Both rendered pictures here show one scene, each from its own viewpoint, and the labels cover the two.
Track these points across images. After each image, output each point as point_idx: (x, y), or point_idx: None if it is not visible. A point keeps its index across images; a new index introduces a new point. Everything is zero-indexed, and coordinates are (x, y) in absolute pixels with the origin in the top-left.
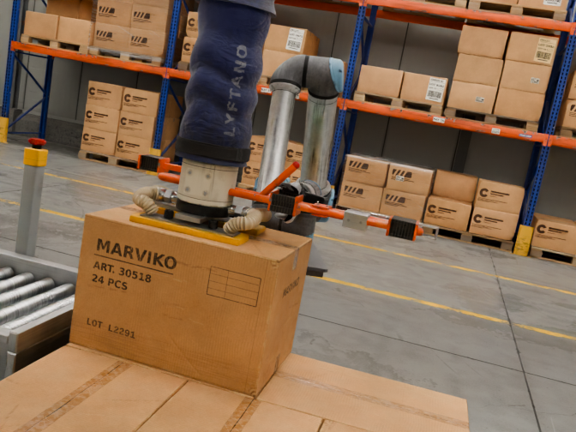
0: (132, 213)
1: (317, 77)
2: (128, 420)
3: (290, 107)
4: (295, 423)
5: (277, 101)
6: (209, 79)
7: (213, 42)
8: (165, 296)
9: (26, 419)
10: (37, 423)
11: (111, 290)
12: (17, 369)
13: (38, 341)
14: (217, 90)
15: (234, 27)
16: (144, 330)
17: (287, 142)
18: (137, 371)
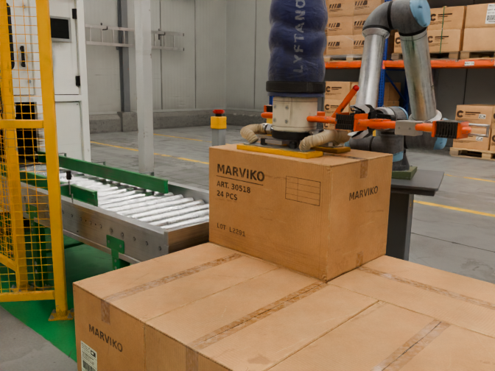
0: None
1: (400, 17)
2: (214, 287)
3: (378, 48)
4: (348, 300)
5: (367, 45)
6: (278, 30)
7: (278, 0)
8: (260, 202)
9: (148, 280)
10: (153, 283)
11: (227, 201)
12: None
13: (187, 239)
14: (284, 37)
15: None
16: (250, 230)
17: (378, 78)
18: (244, 260)
